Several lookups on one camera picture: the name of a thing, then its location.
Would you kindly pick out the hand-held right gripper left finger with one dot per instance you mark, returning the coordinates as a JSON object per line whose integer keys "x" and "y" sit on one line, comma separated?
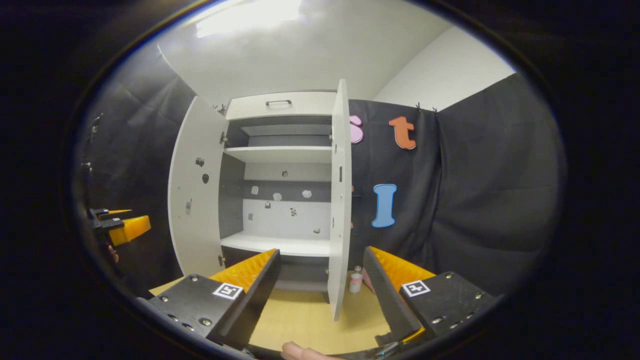
{"x": 252, "y": 300}

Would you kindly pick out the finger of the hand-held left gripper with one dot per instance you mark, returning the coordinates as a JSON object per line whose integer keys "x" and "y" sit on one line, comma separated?
{"x": 130, "y": 230}
{"x": 120, "y": 211}

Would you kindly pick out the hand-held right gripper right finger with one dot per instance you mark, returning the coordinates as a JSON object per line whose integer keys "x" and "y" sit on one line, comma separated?
{"x": 390, "y": 300}

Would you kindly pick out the white cabinet door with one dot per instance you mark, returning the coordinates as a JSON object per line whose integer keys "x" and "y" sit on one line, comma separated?
{"x": 195, "y": 225}
{"x": 340, "y": 225}

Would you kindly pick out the white double-door shoe cabinet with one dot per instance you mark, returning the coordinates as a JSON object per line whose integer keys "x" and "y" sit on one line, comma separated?
{"x": 285, "y": 220}

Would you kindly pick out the white cabinet shelf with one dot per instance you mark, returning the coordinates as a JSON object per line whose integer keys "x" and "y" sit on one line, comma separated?
{"x": 300, "y": 246}
{"x": 280, "y": 155}

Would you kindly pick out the grey cabinet shelf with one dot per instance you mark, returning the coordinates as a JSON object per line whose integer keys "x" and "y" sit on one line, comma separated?
{"x": 285, "y": 130}

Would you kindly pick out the white cabinet drawer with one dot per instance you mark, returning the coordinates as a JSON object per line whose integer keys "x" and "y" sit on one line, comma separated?
{"x": 310, "y": 104}

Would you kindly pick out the watermelon slice toy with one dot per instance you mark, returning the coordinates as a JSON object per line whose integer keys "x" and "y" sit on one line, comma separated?
{"x": 367, "y": 280}

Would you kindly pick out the small pink bottle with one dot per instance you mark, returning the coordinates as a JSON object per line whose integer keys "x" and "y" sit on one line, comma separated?
{"x": 355, "y": 285}

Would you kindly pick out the black backdrop cloth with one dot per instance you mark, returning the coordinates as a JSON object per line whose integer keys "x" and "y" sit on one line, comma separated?
{"x": 490, "y": 200}

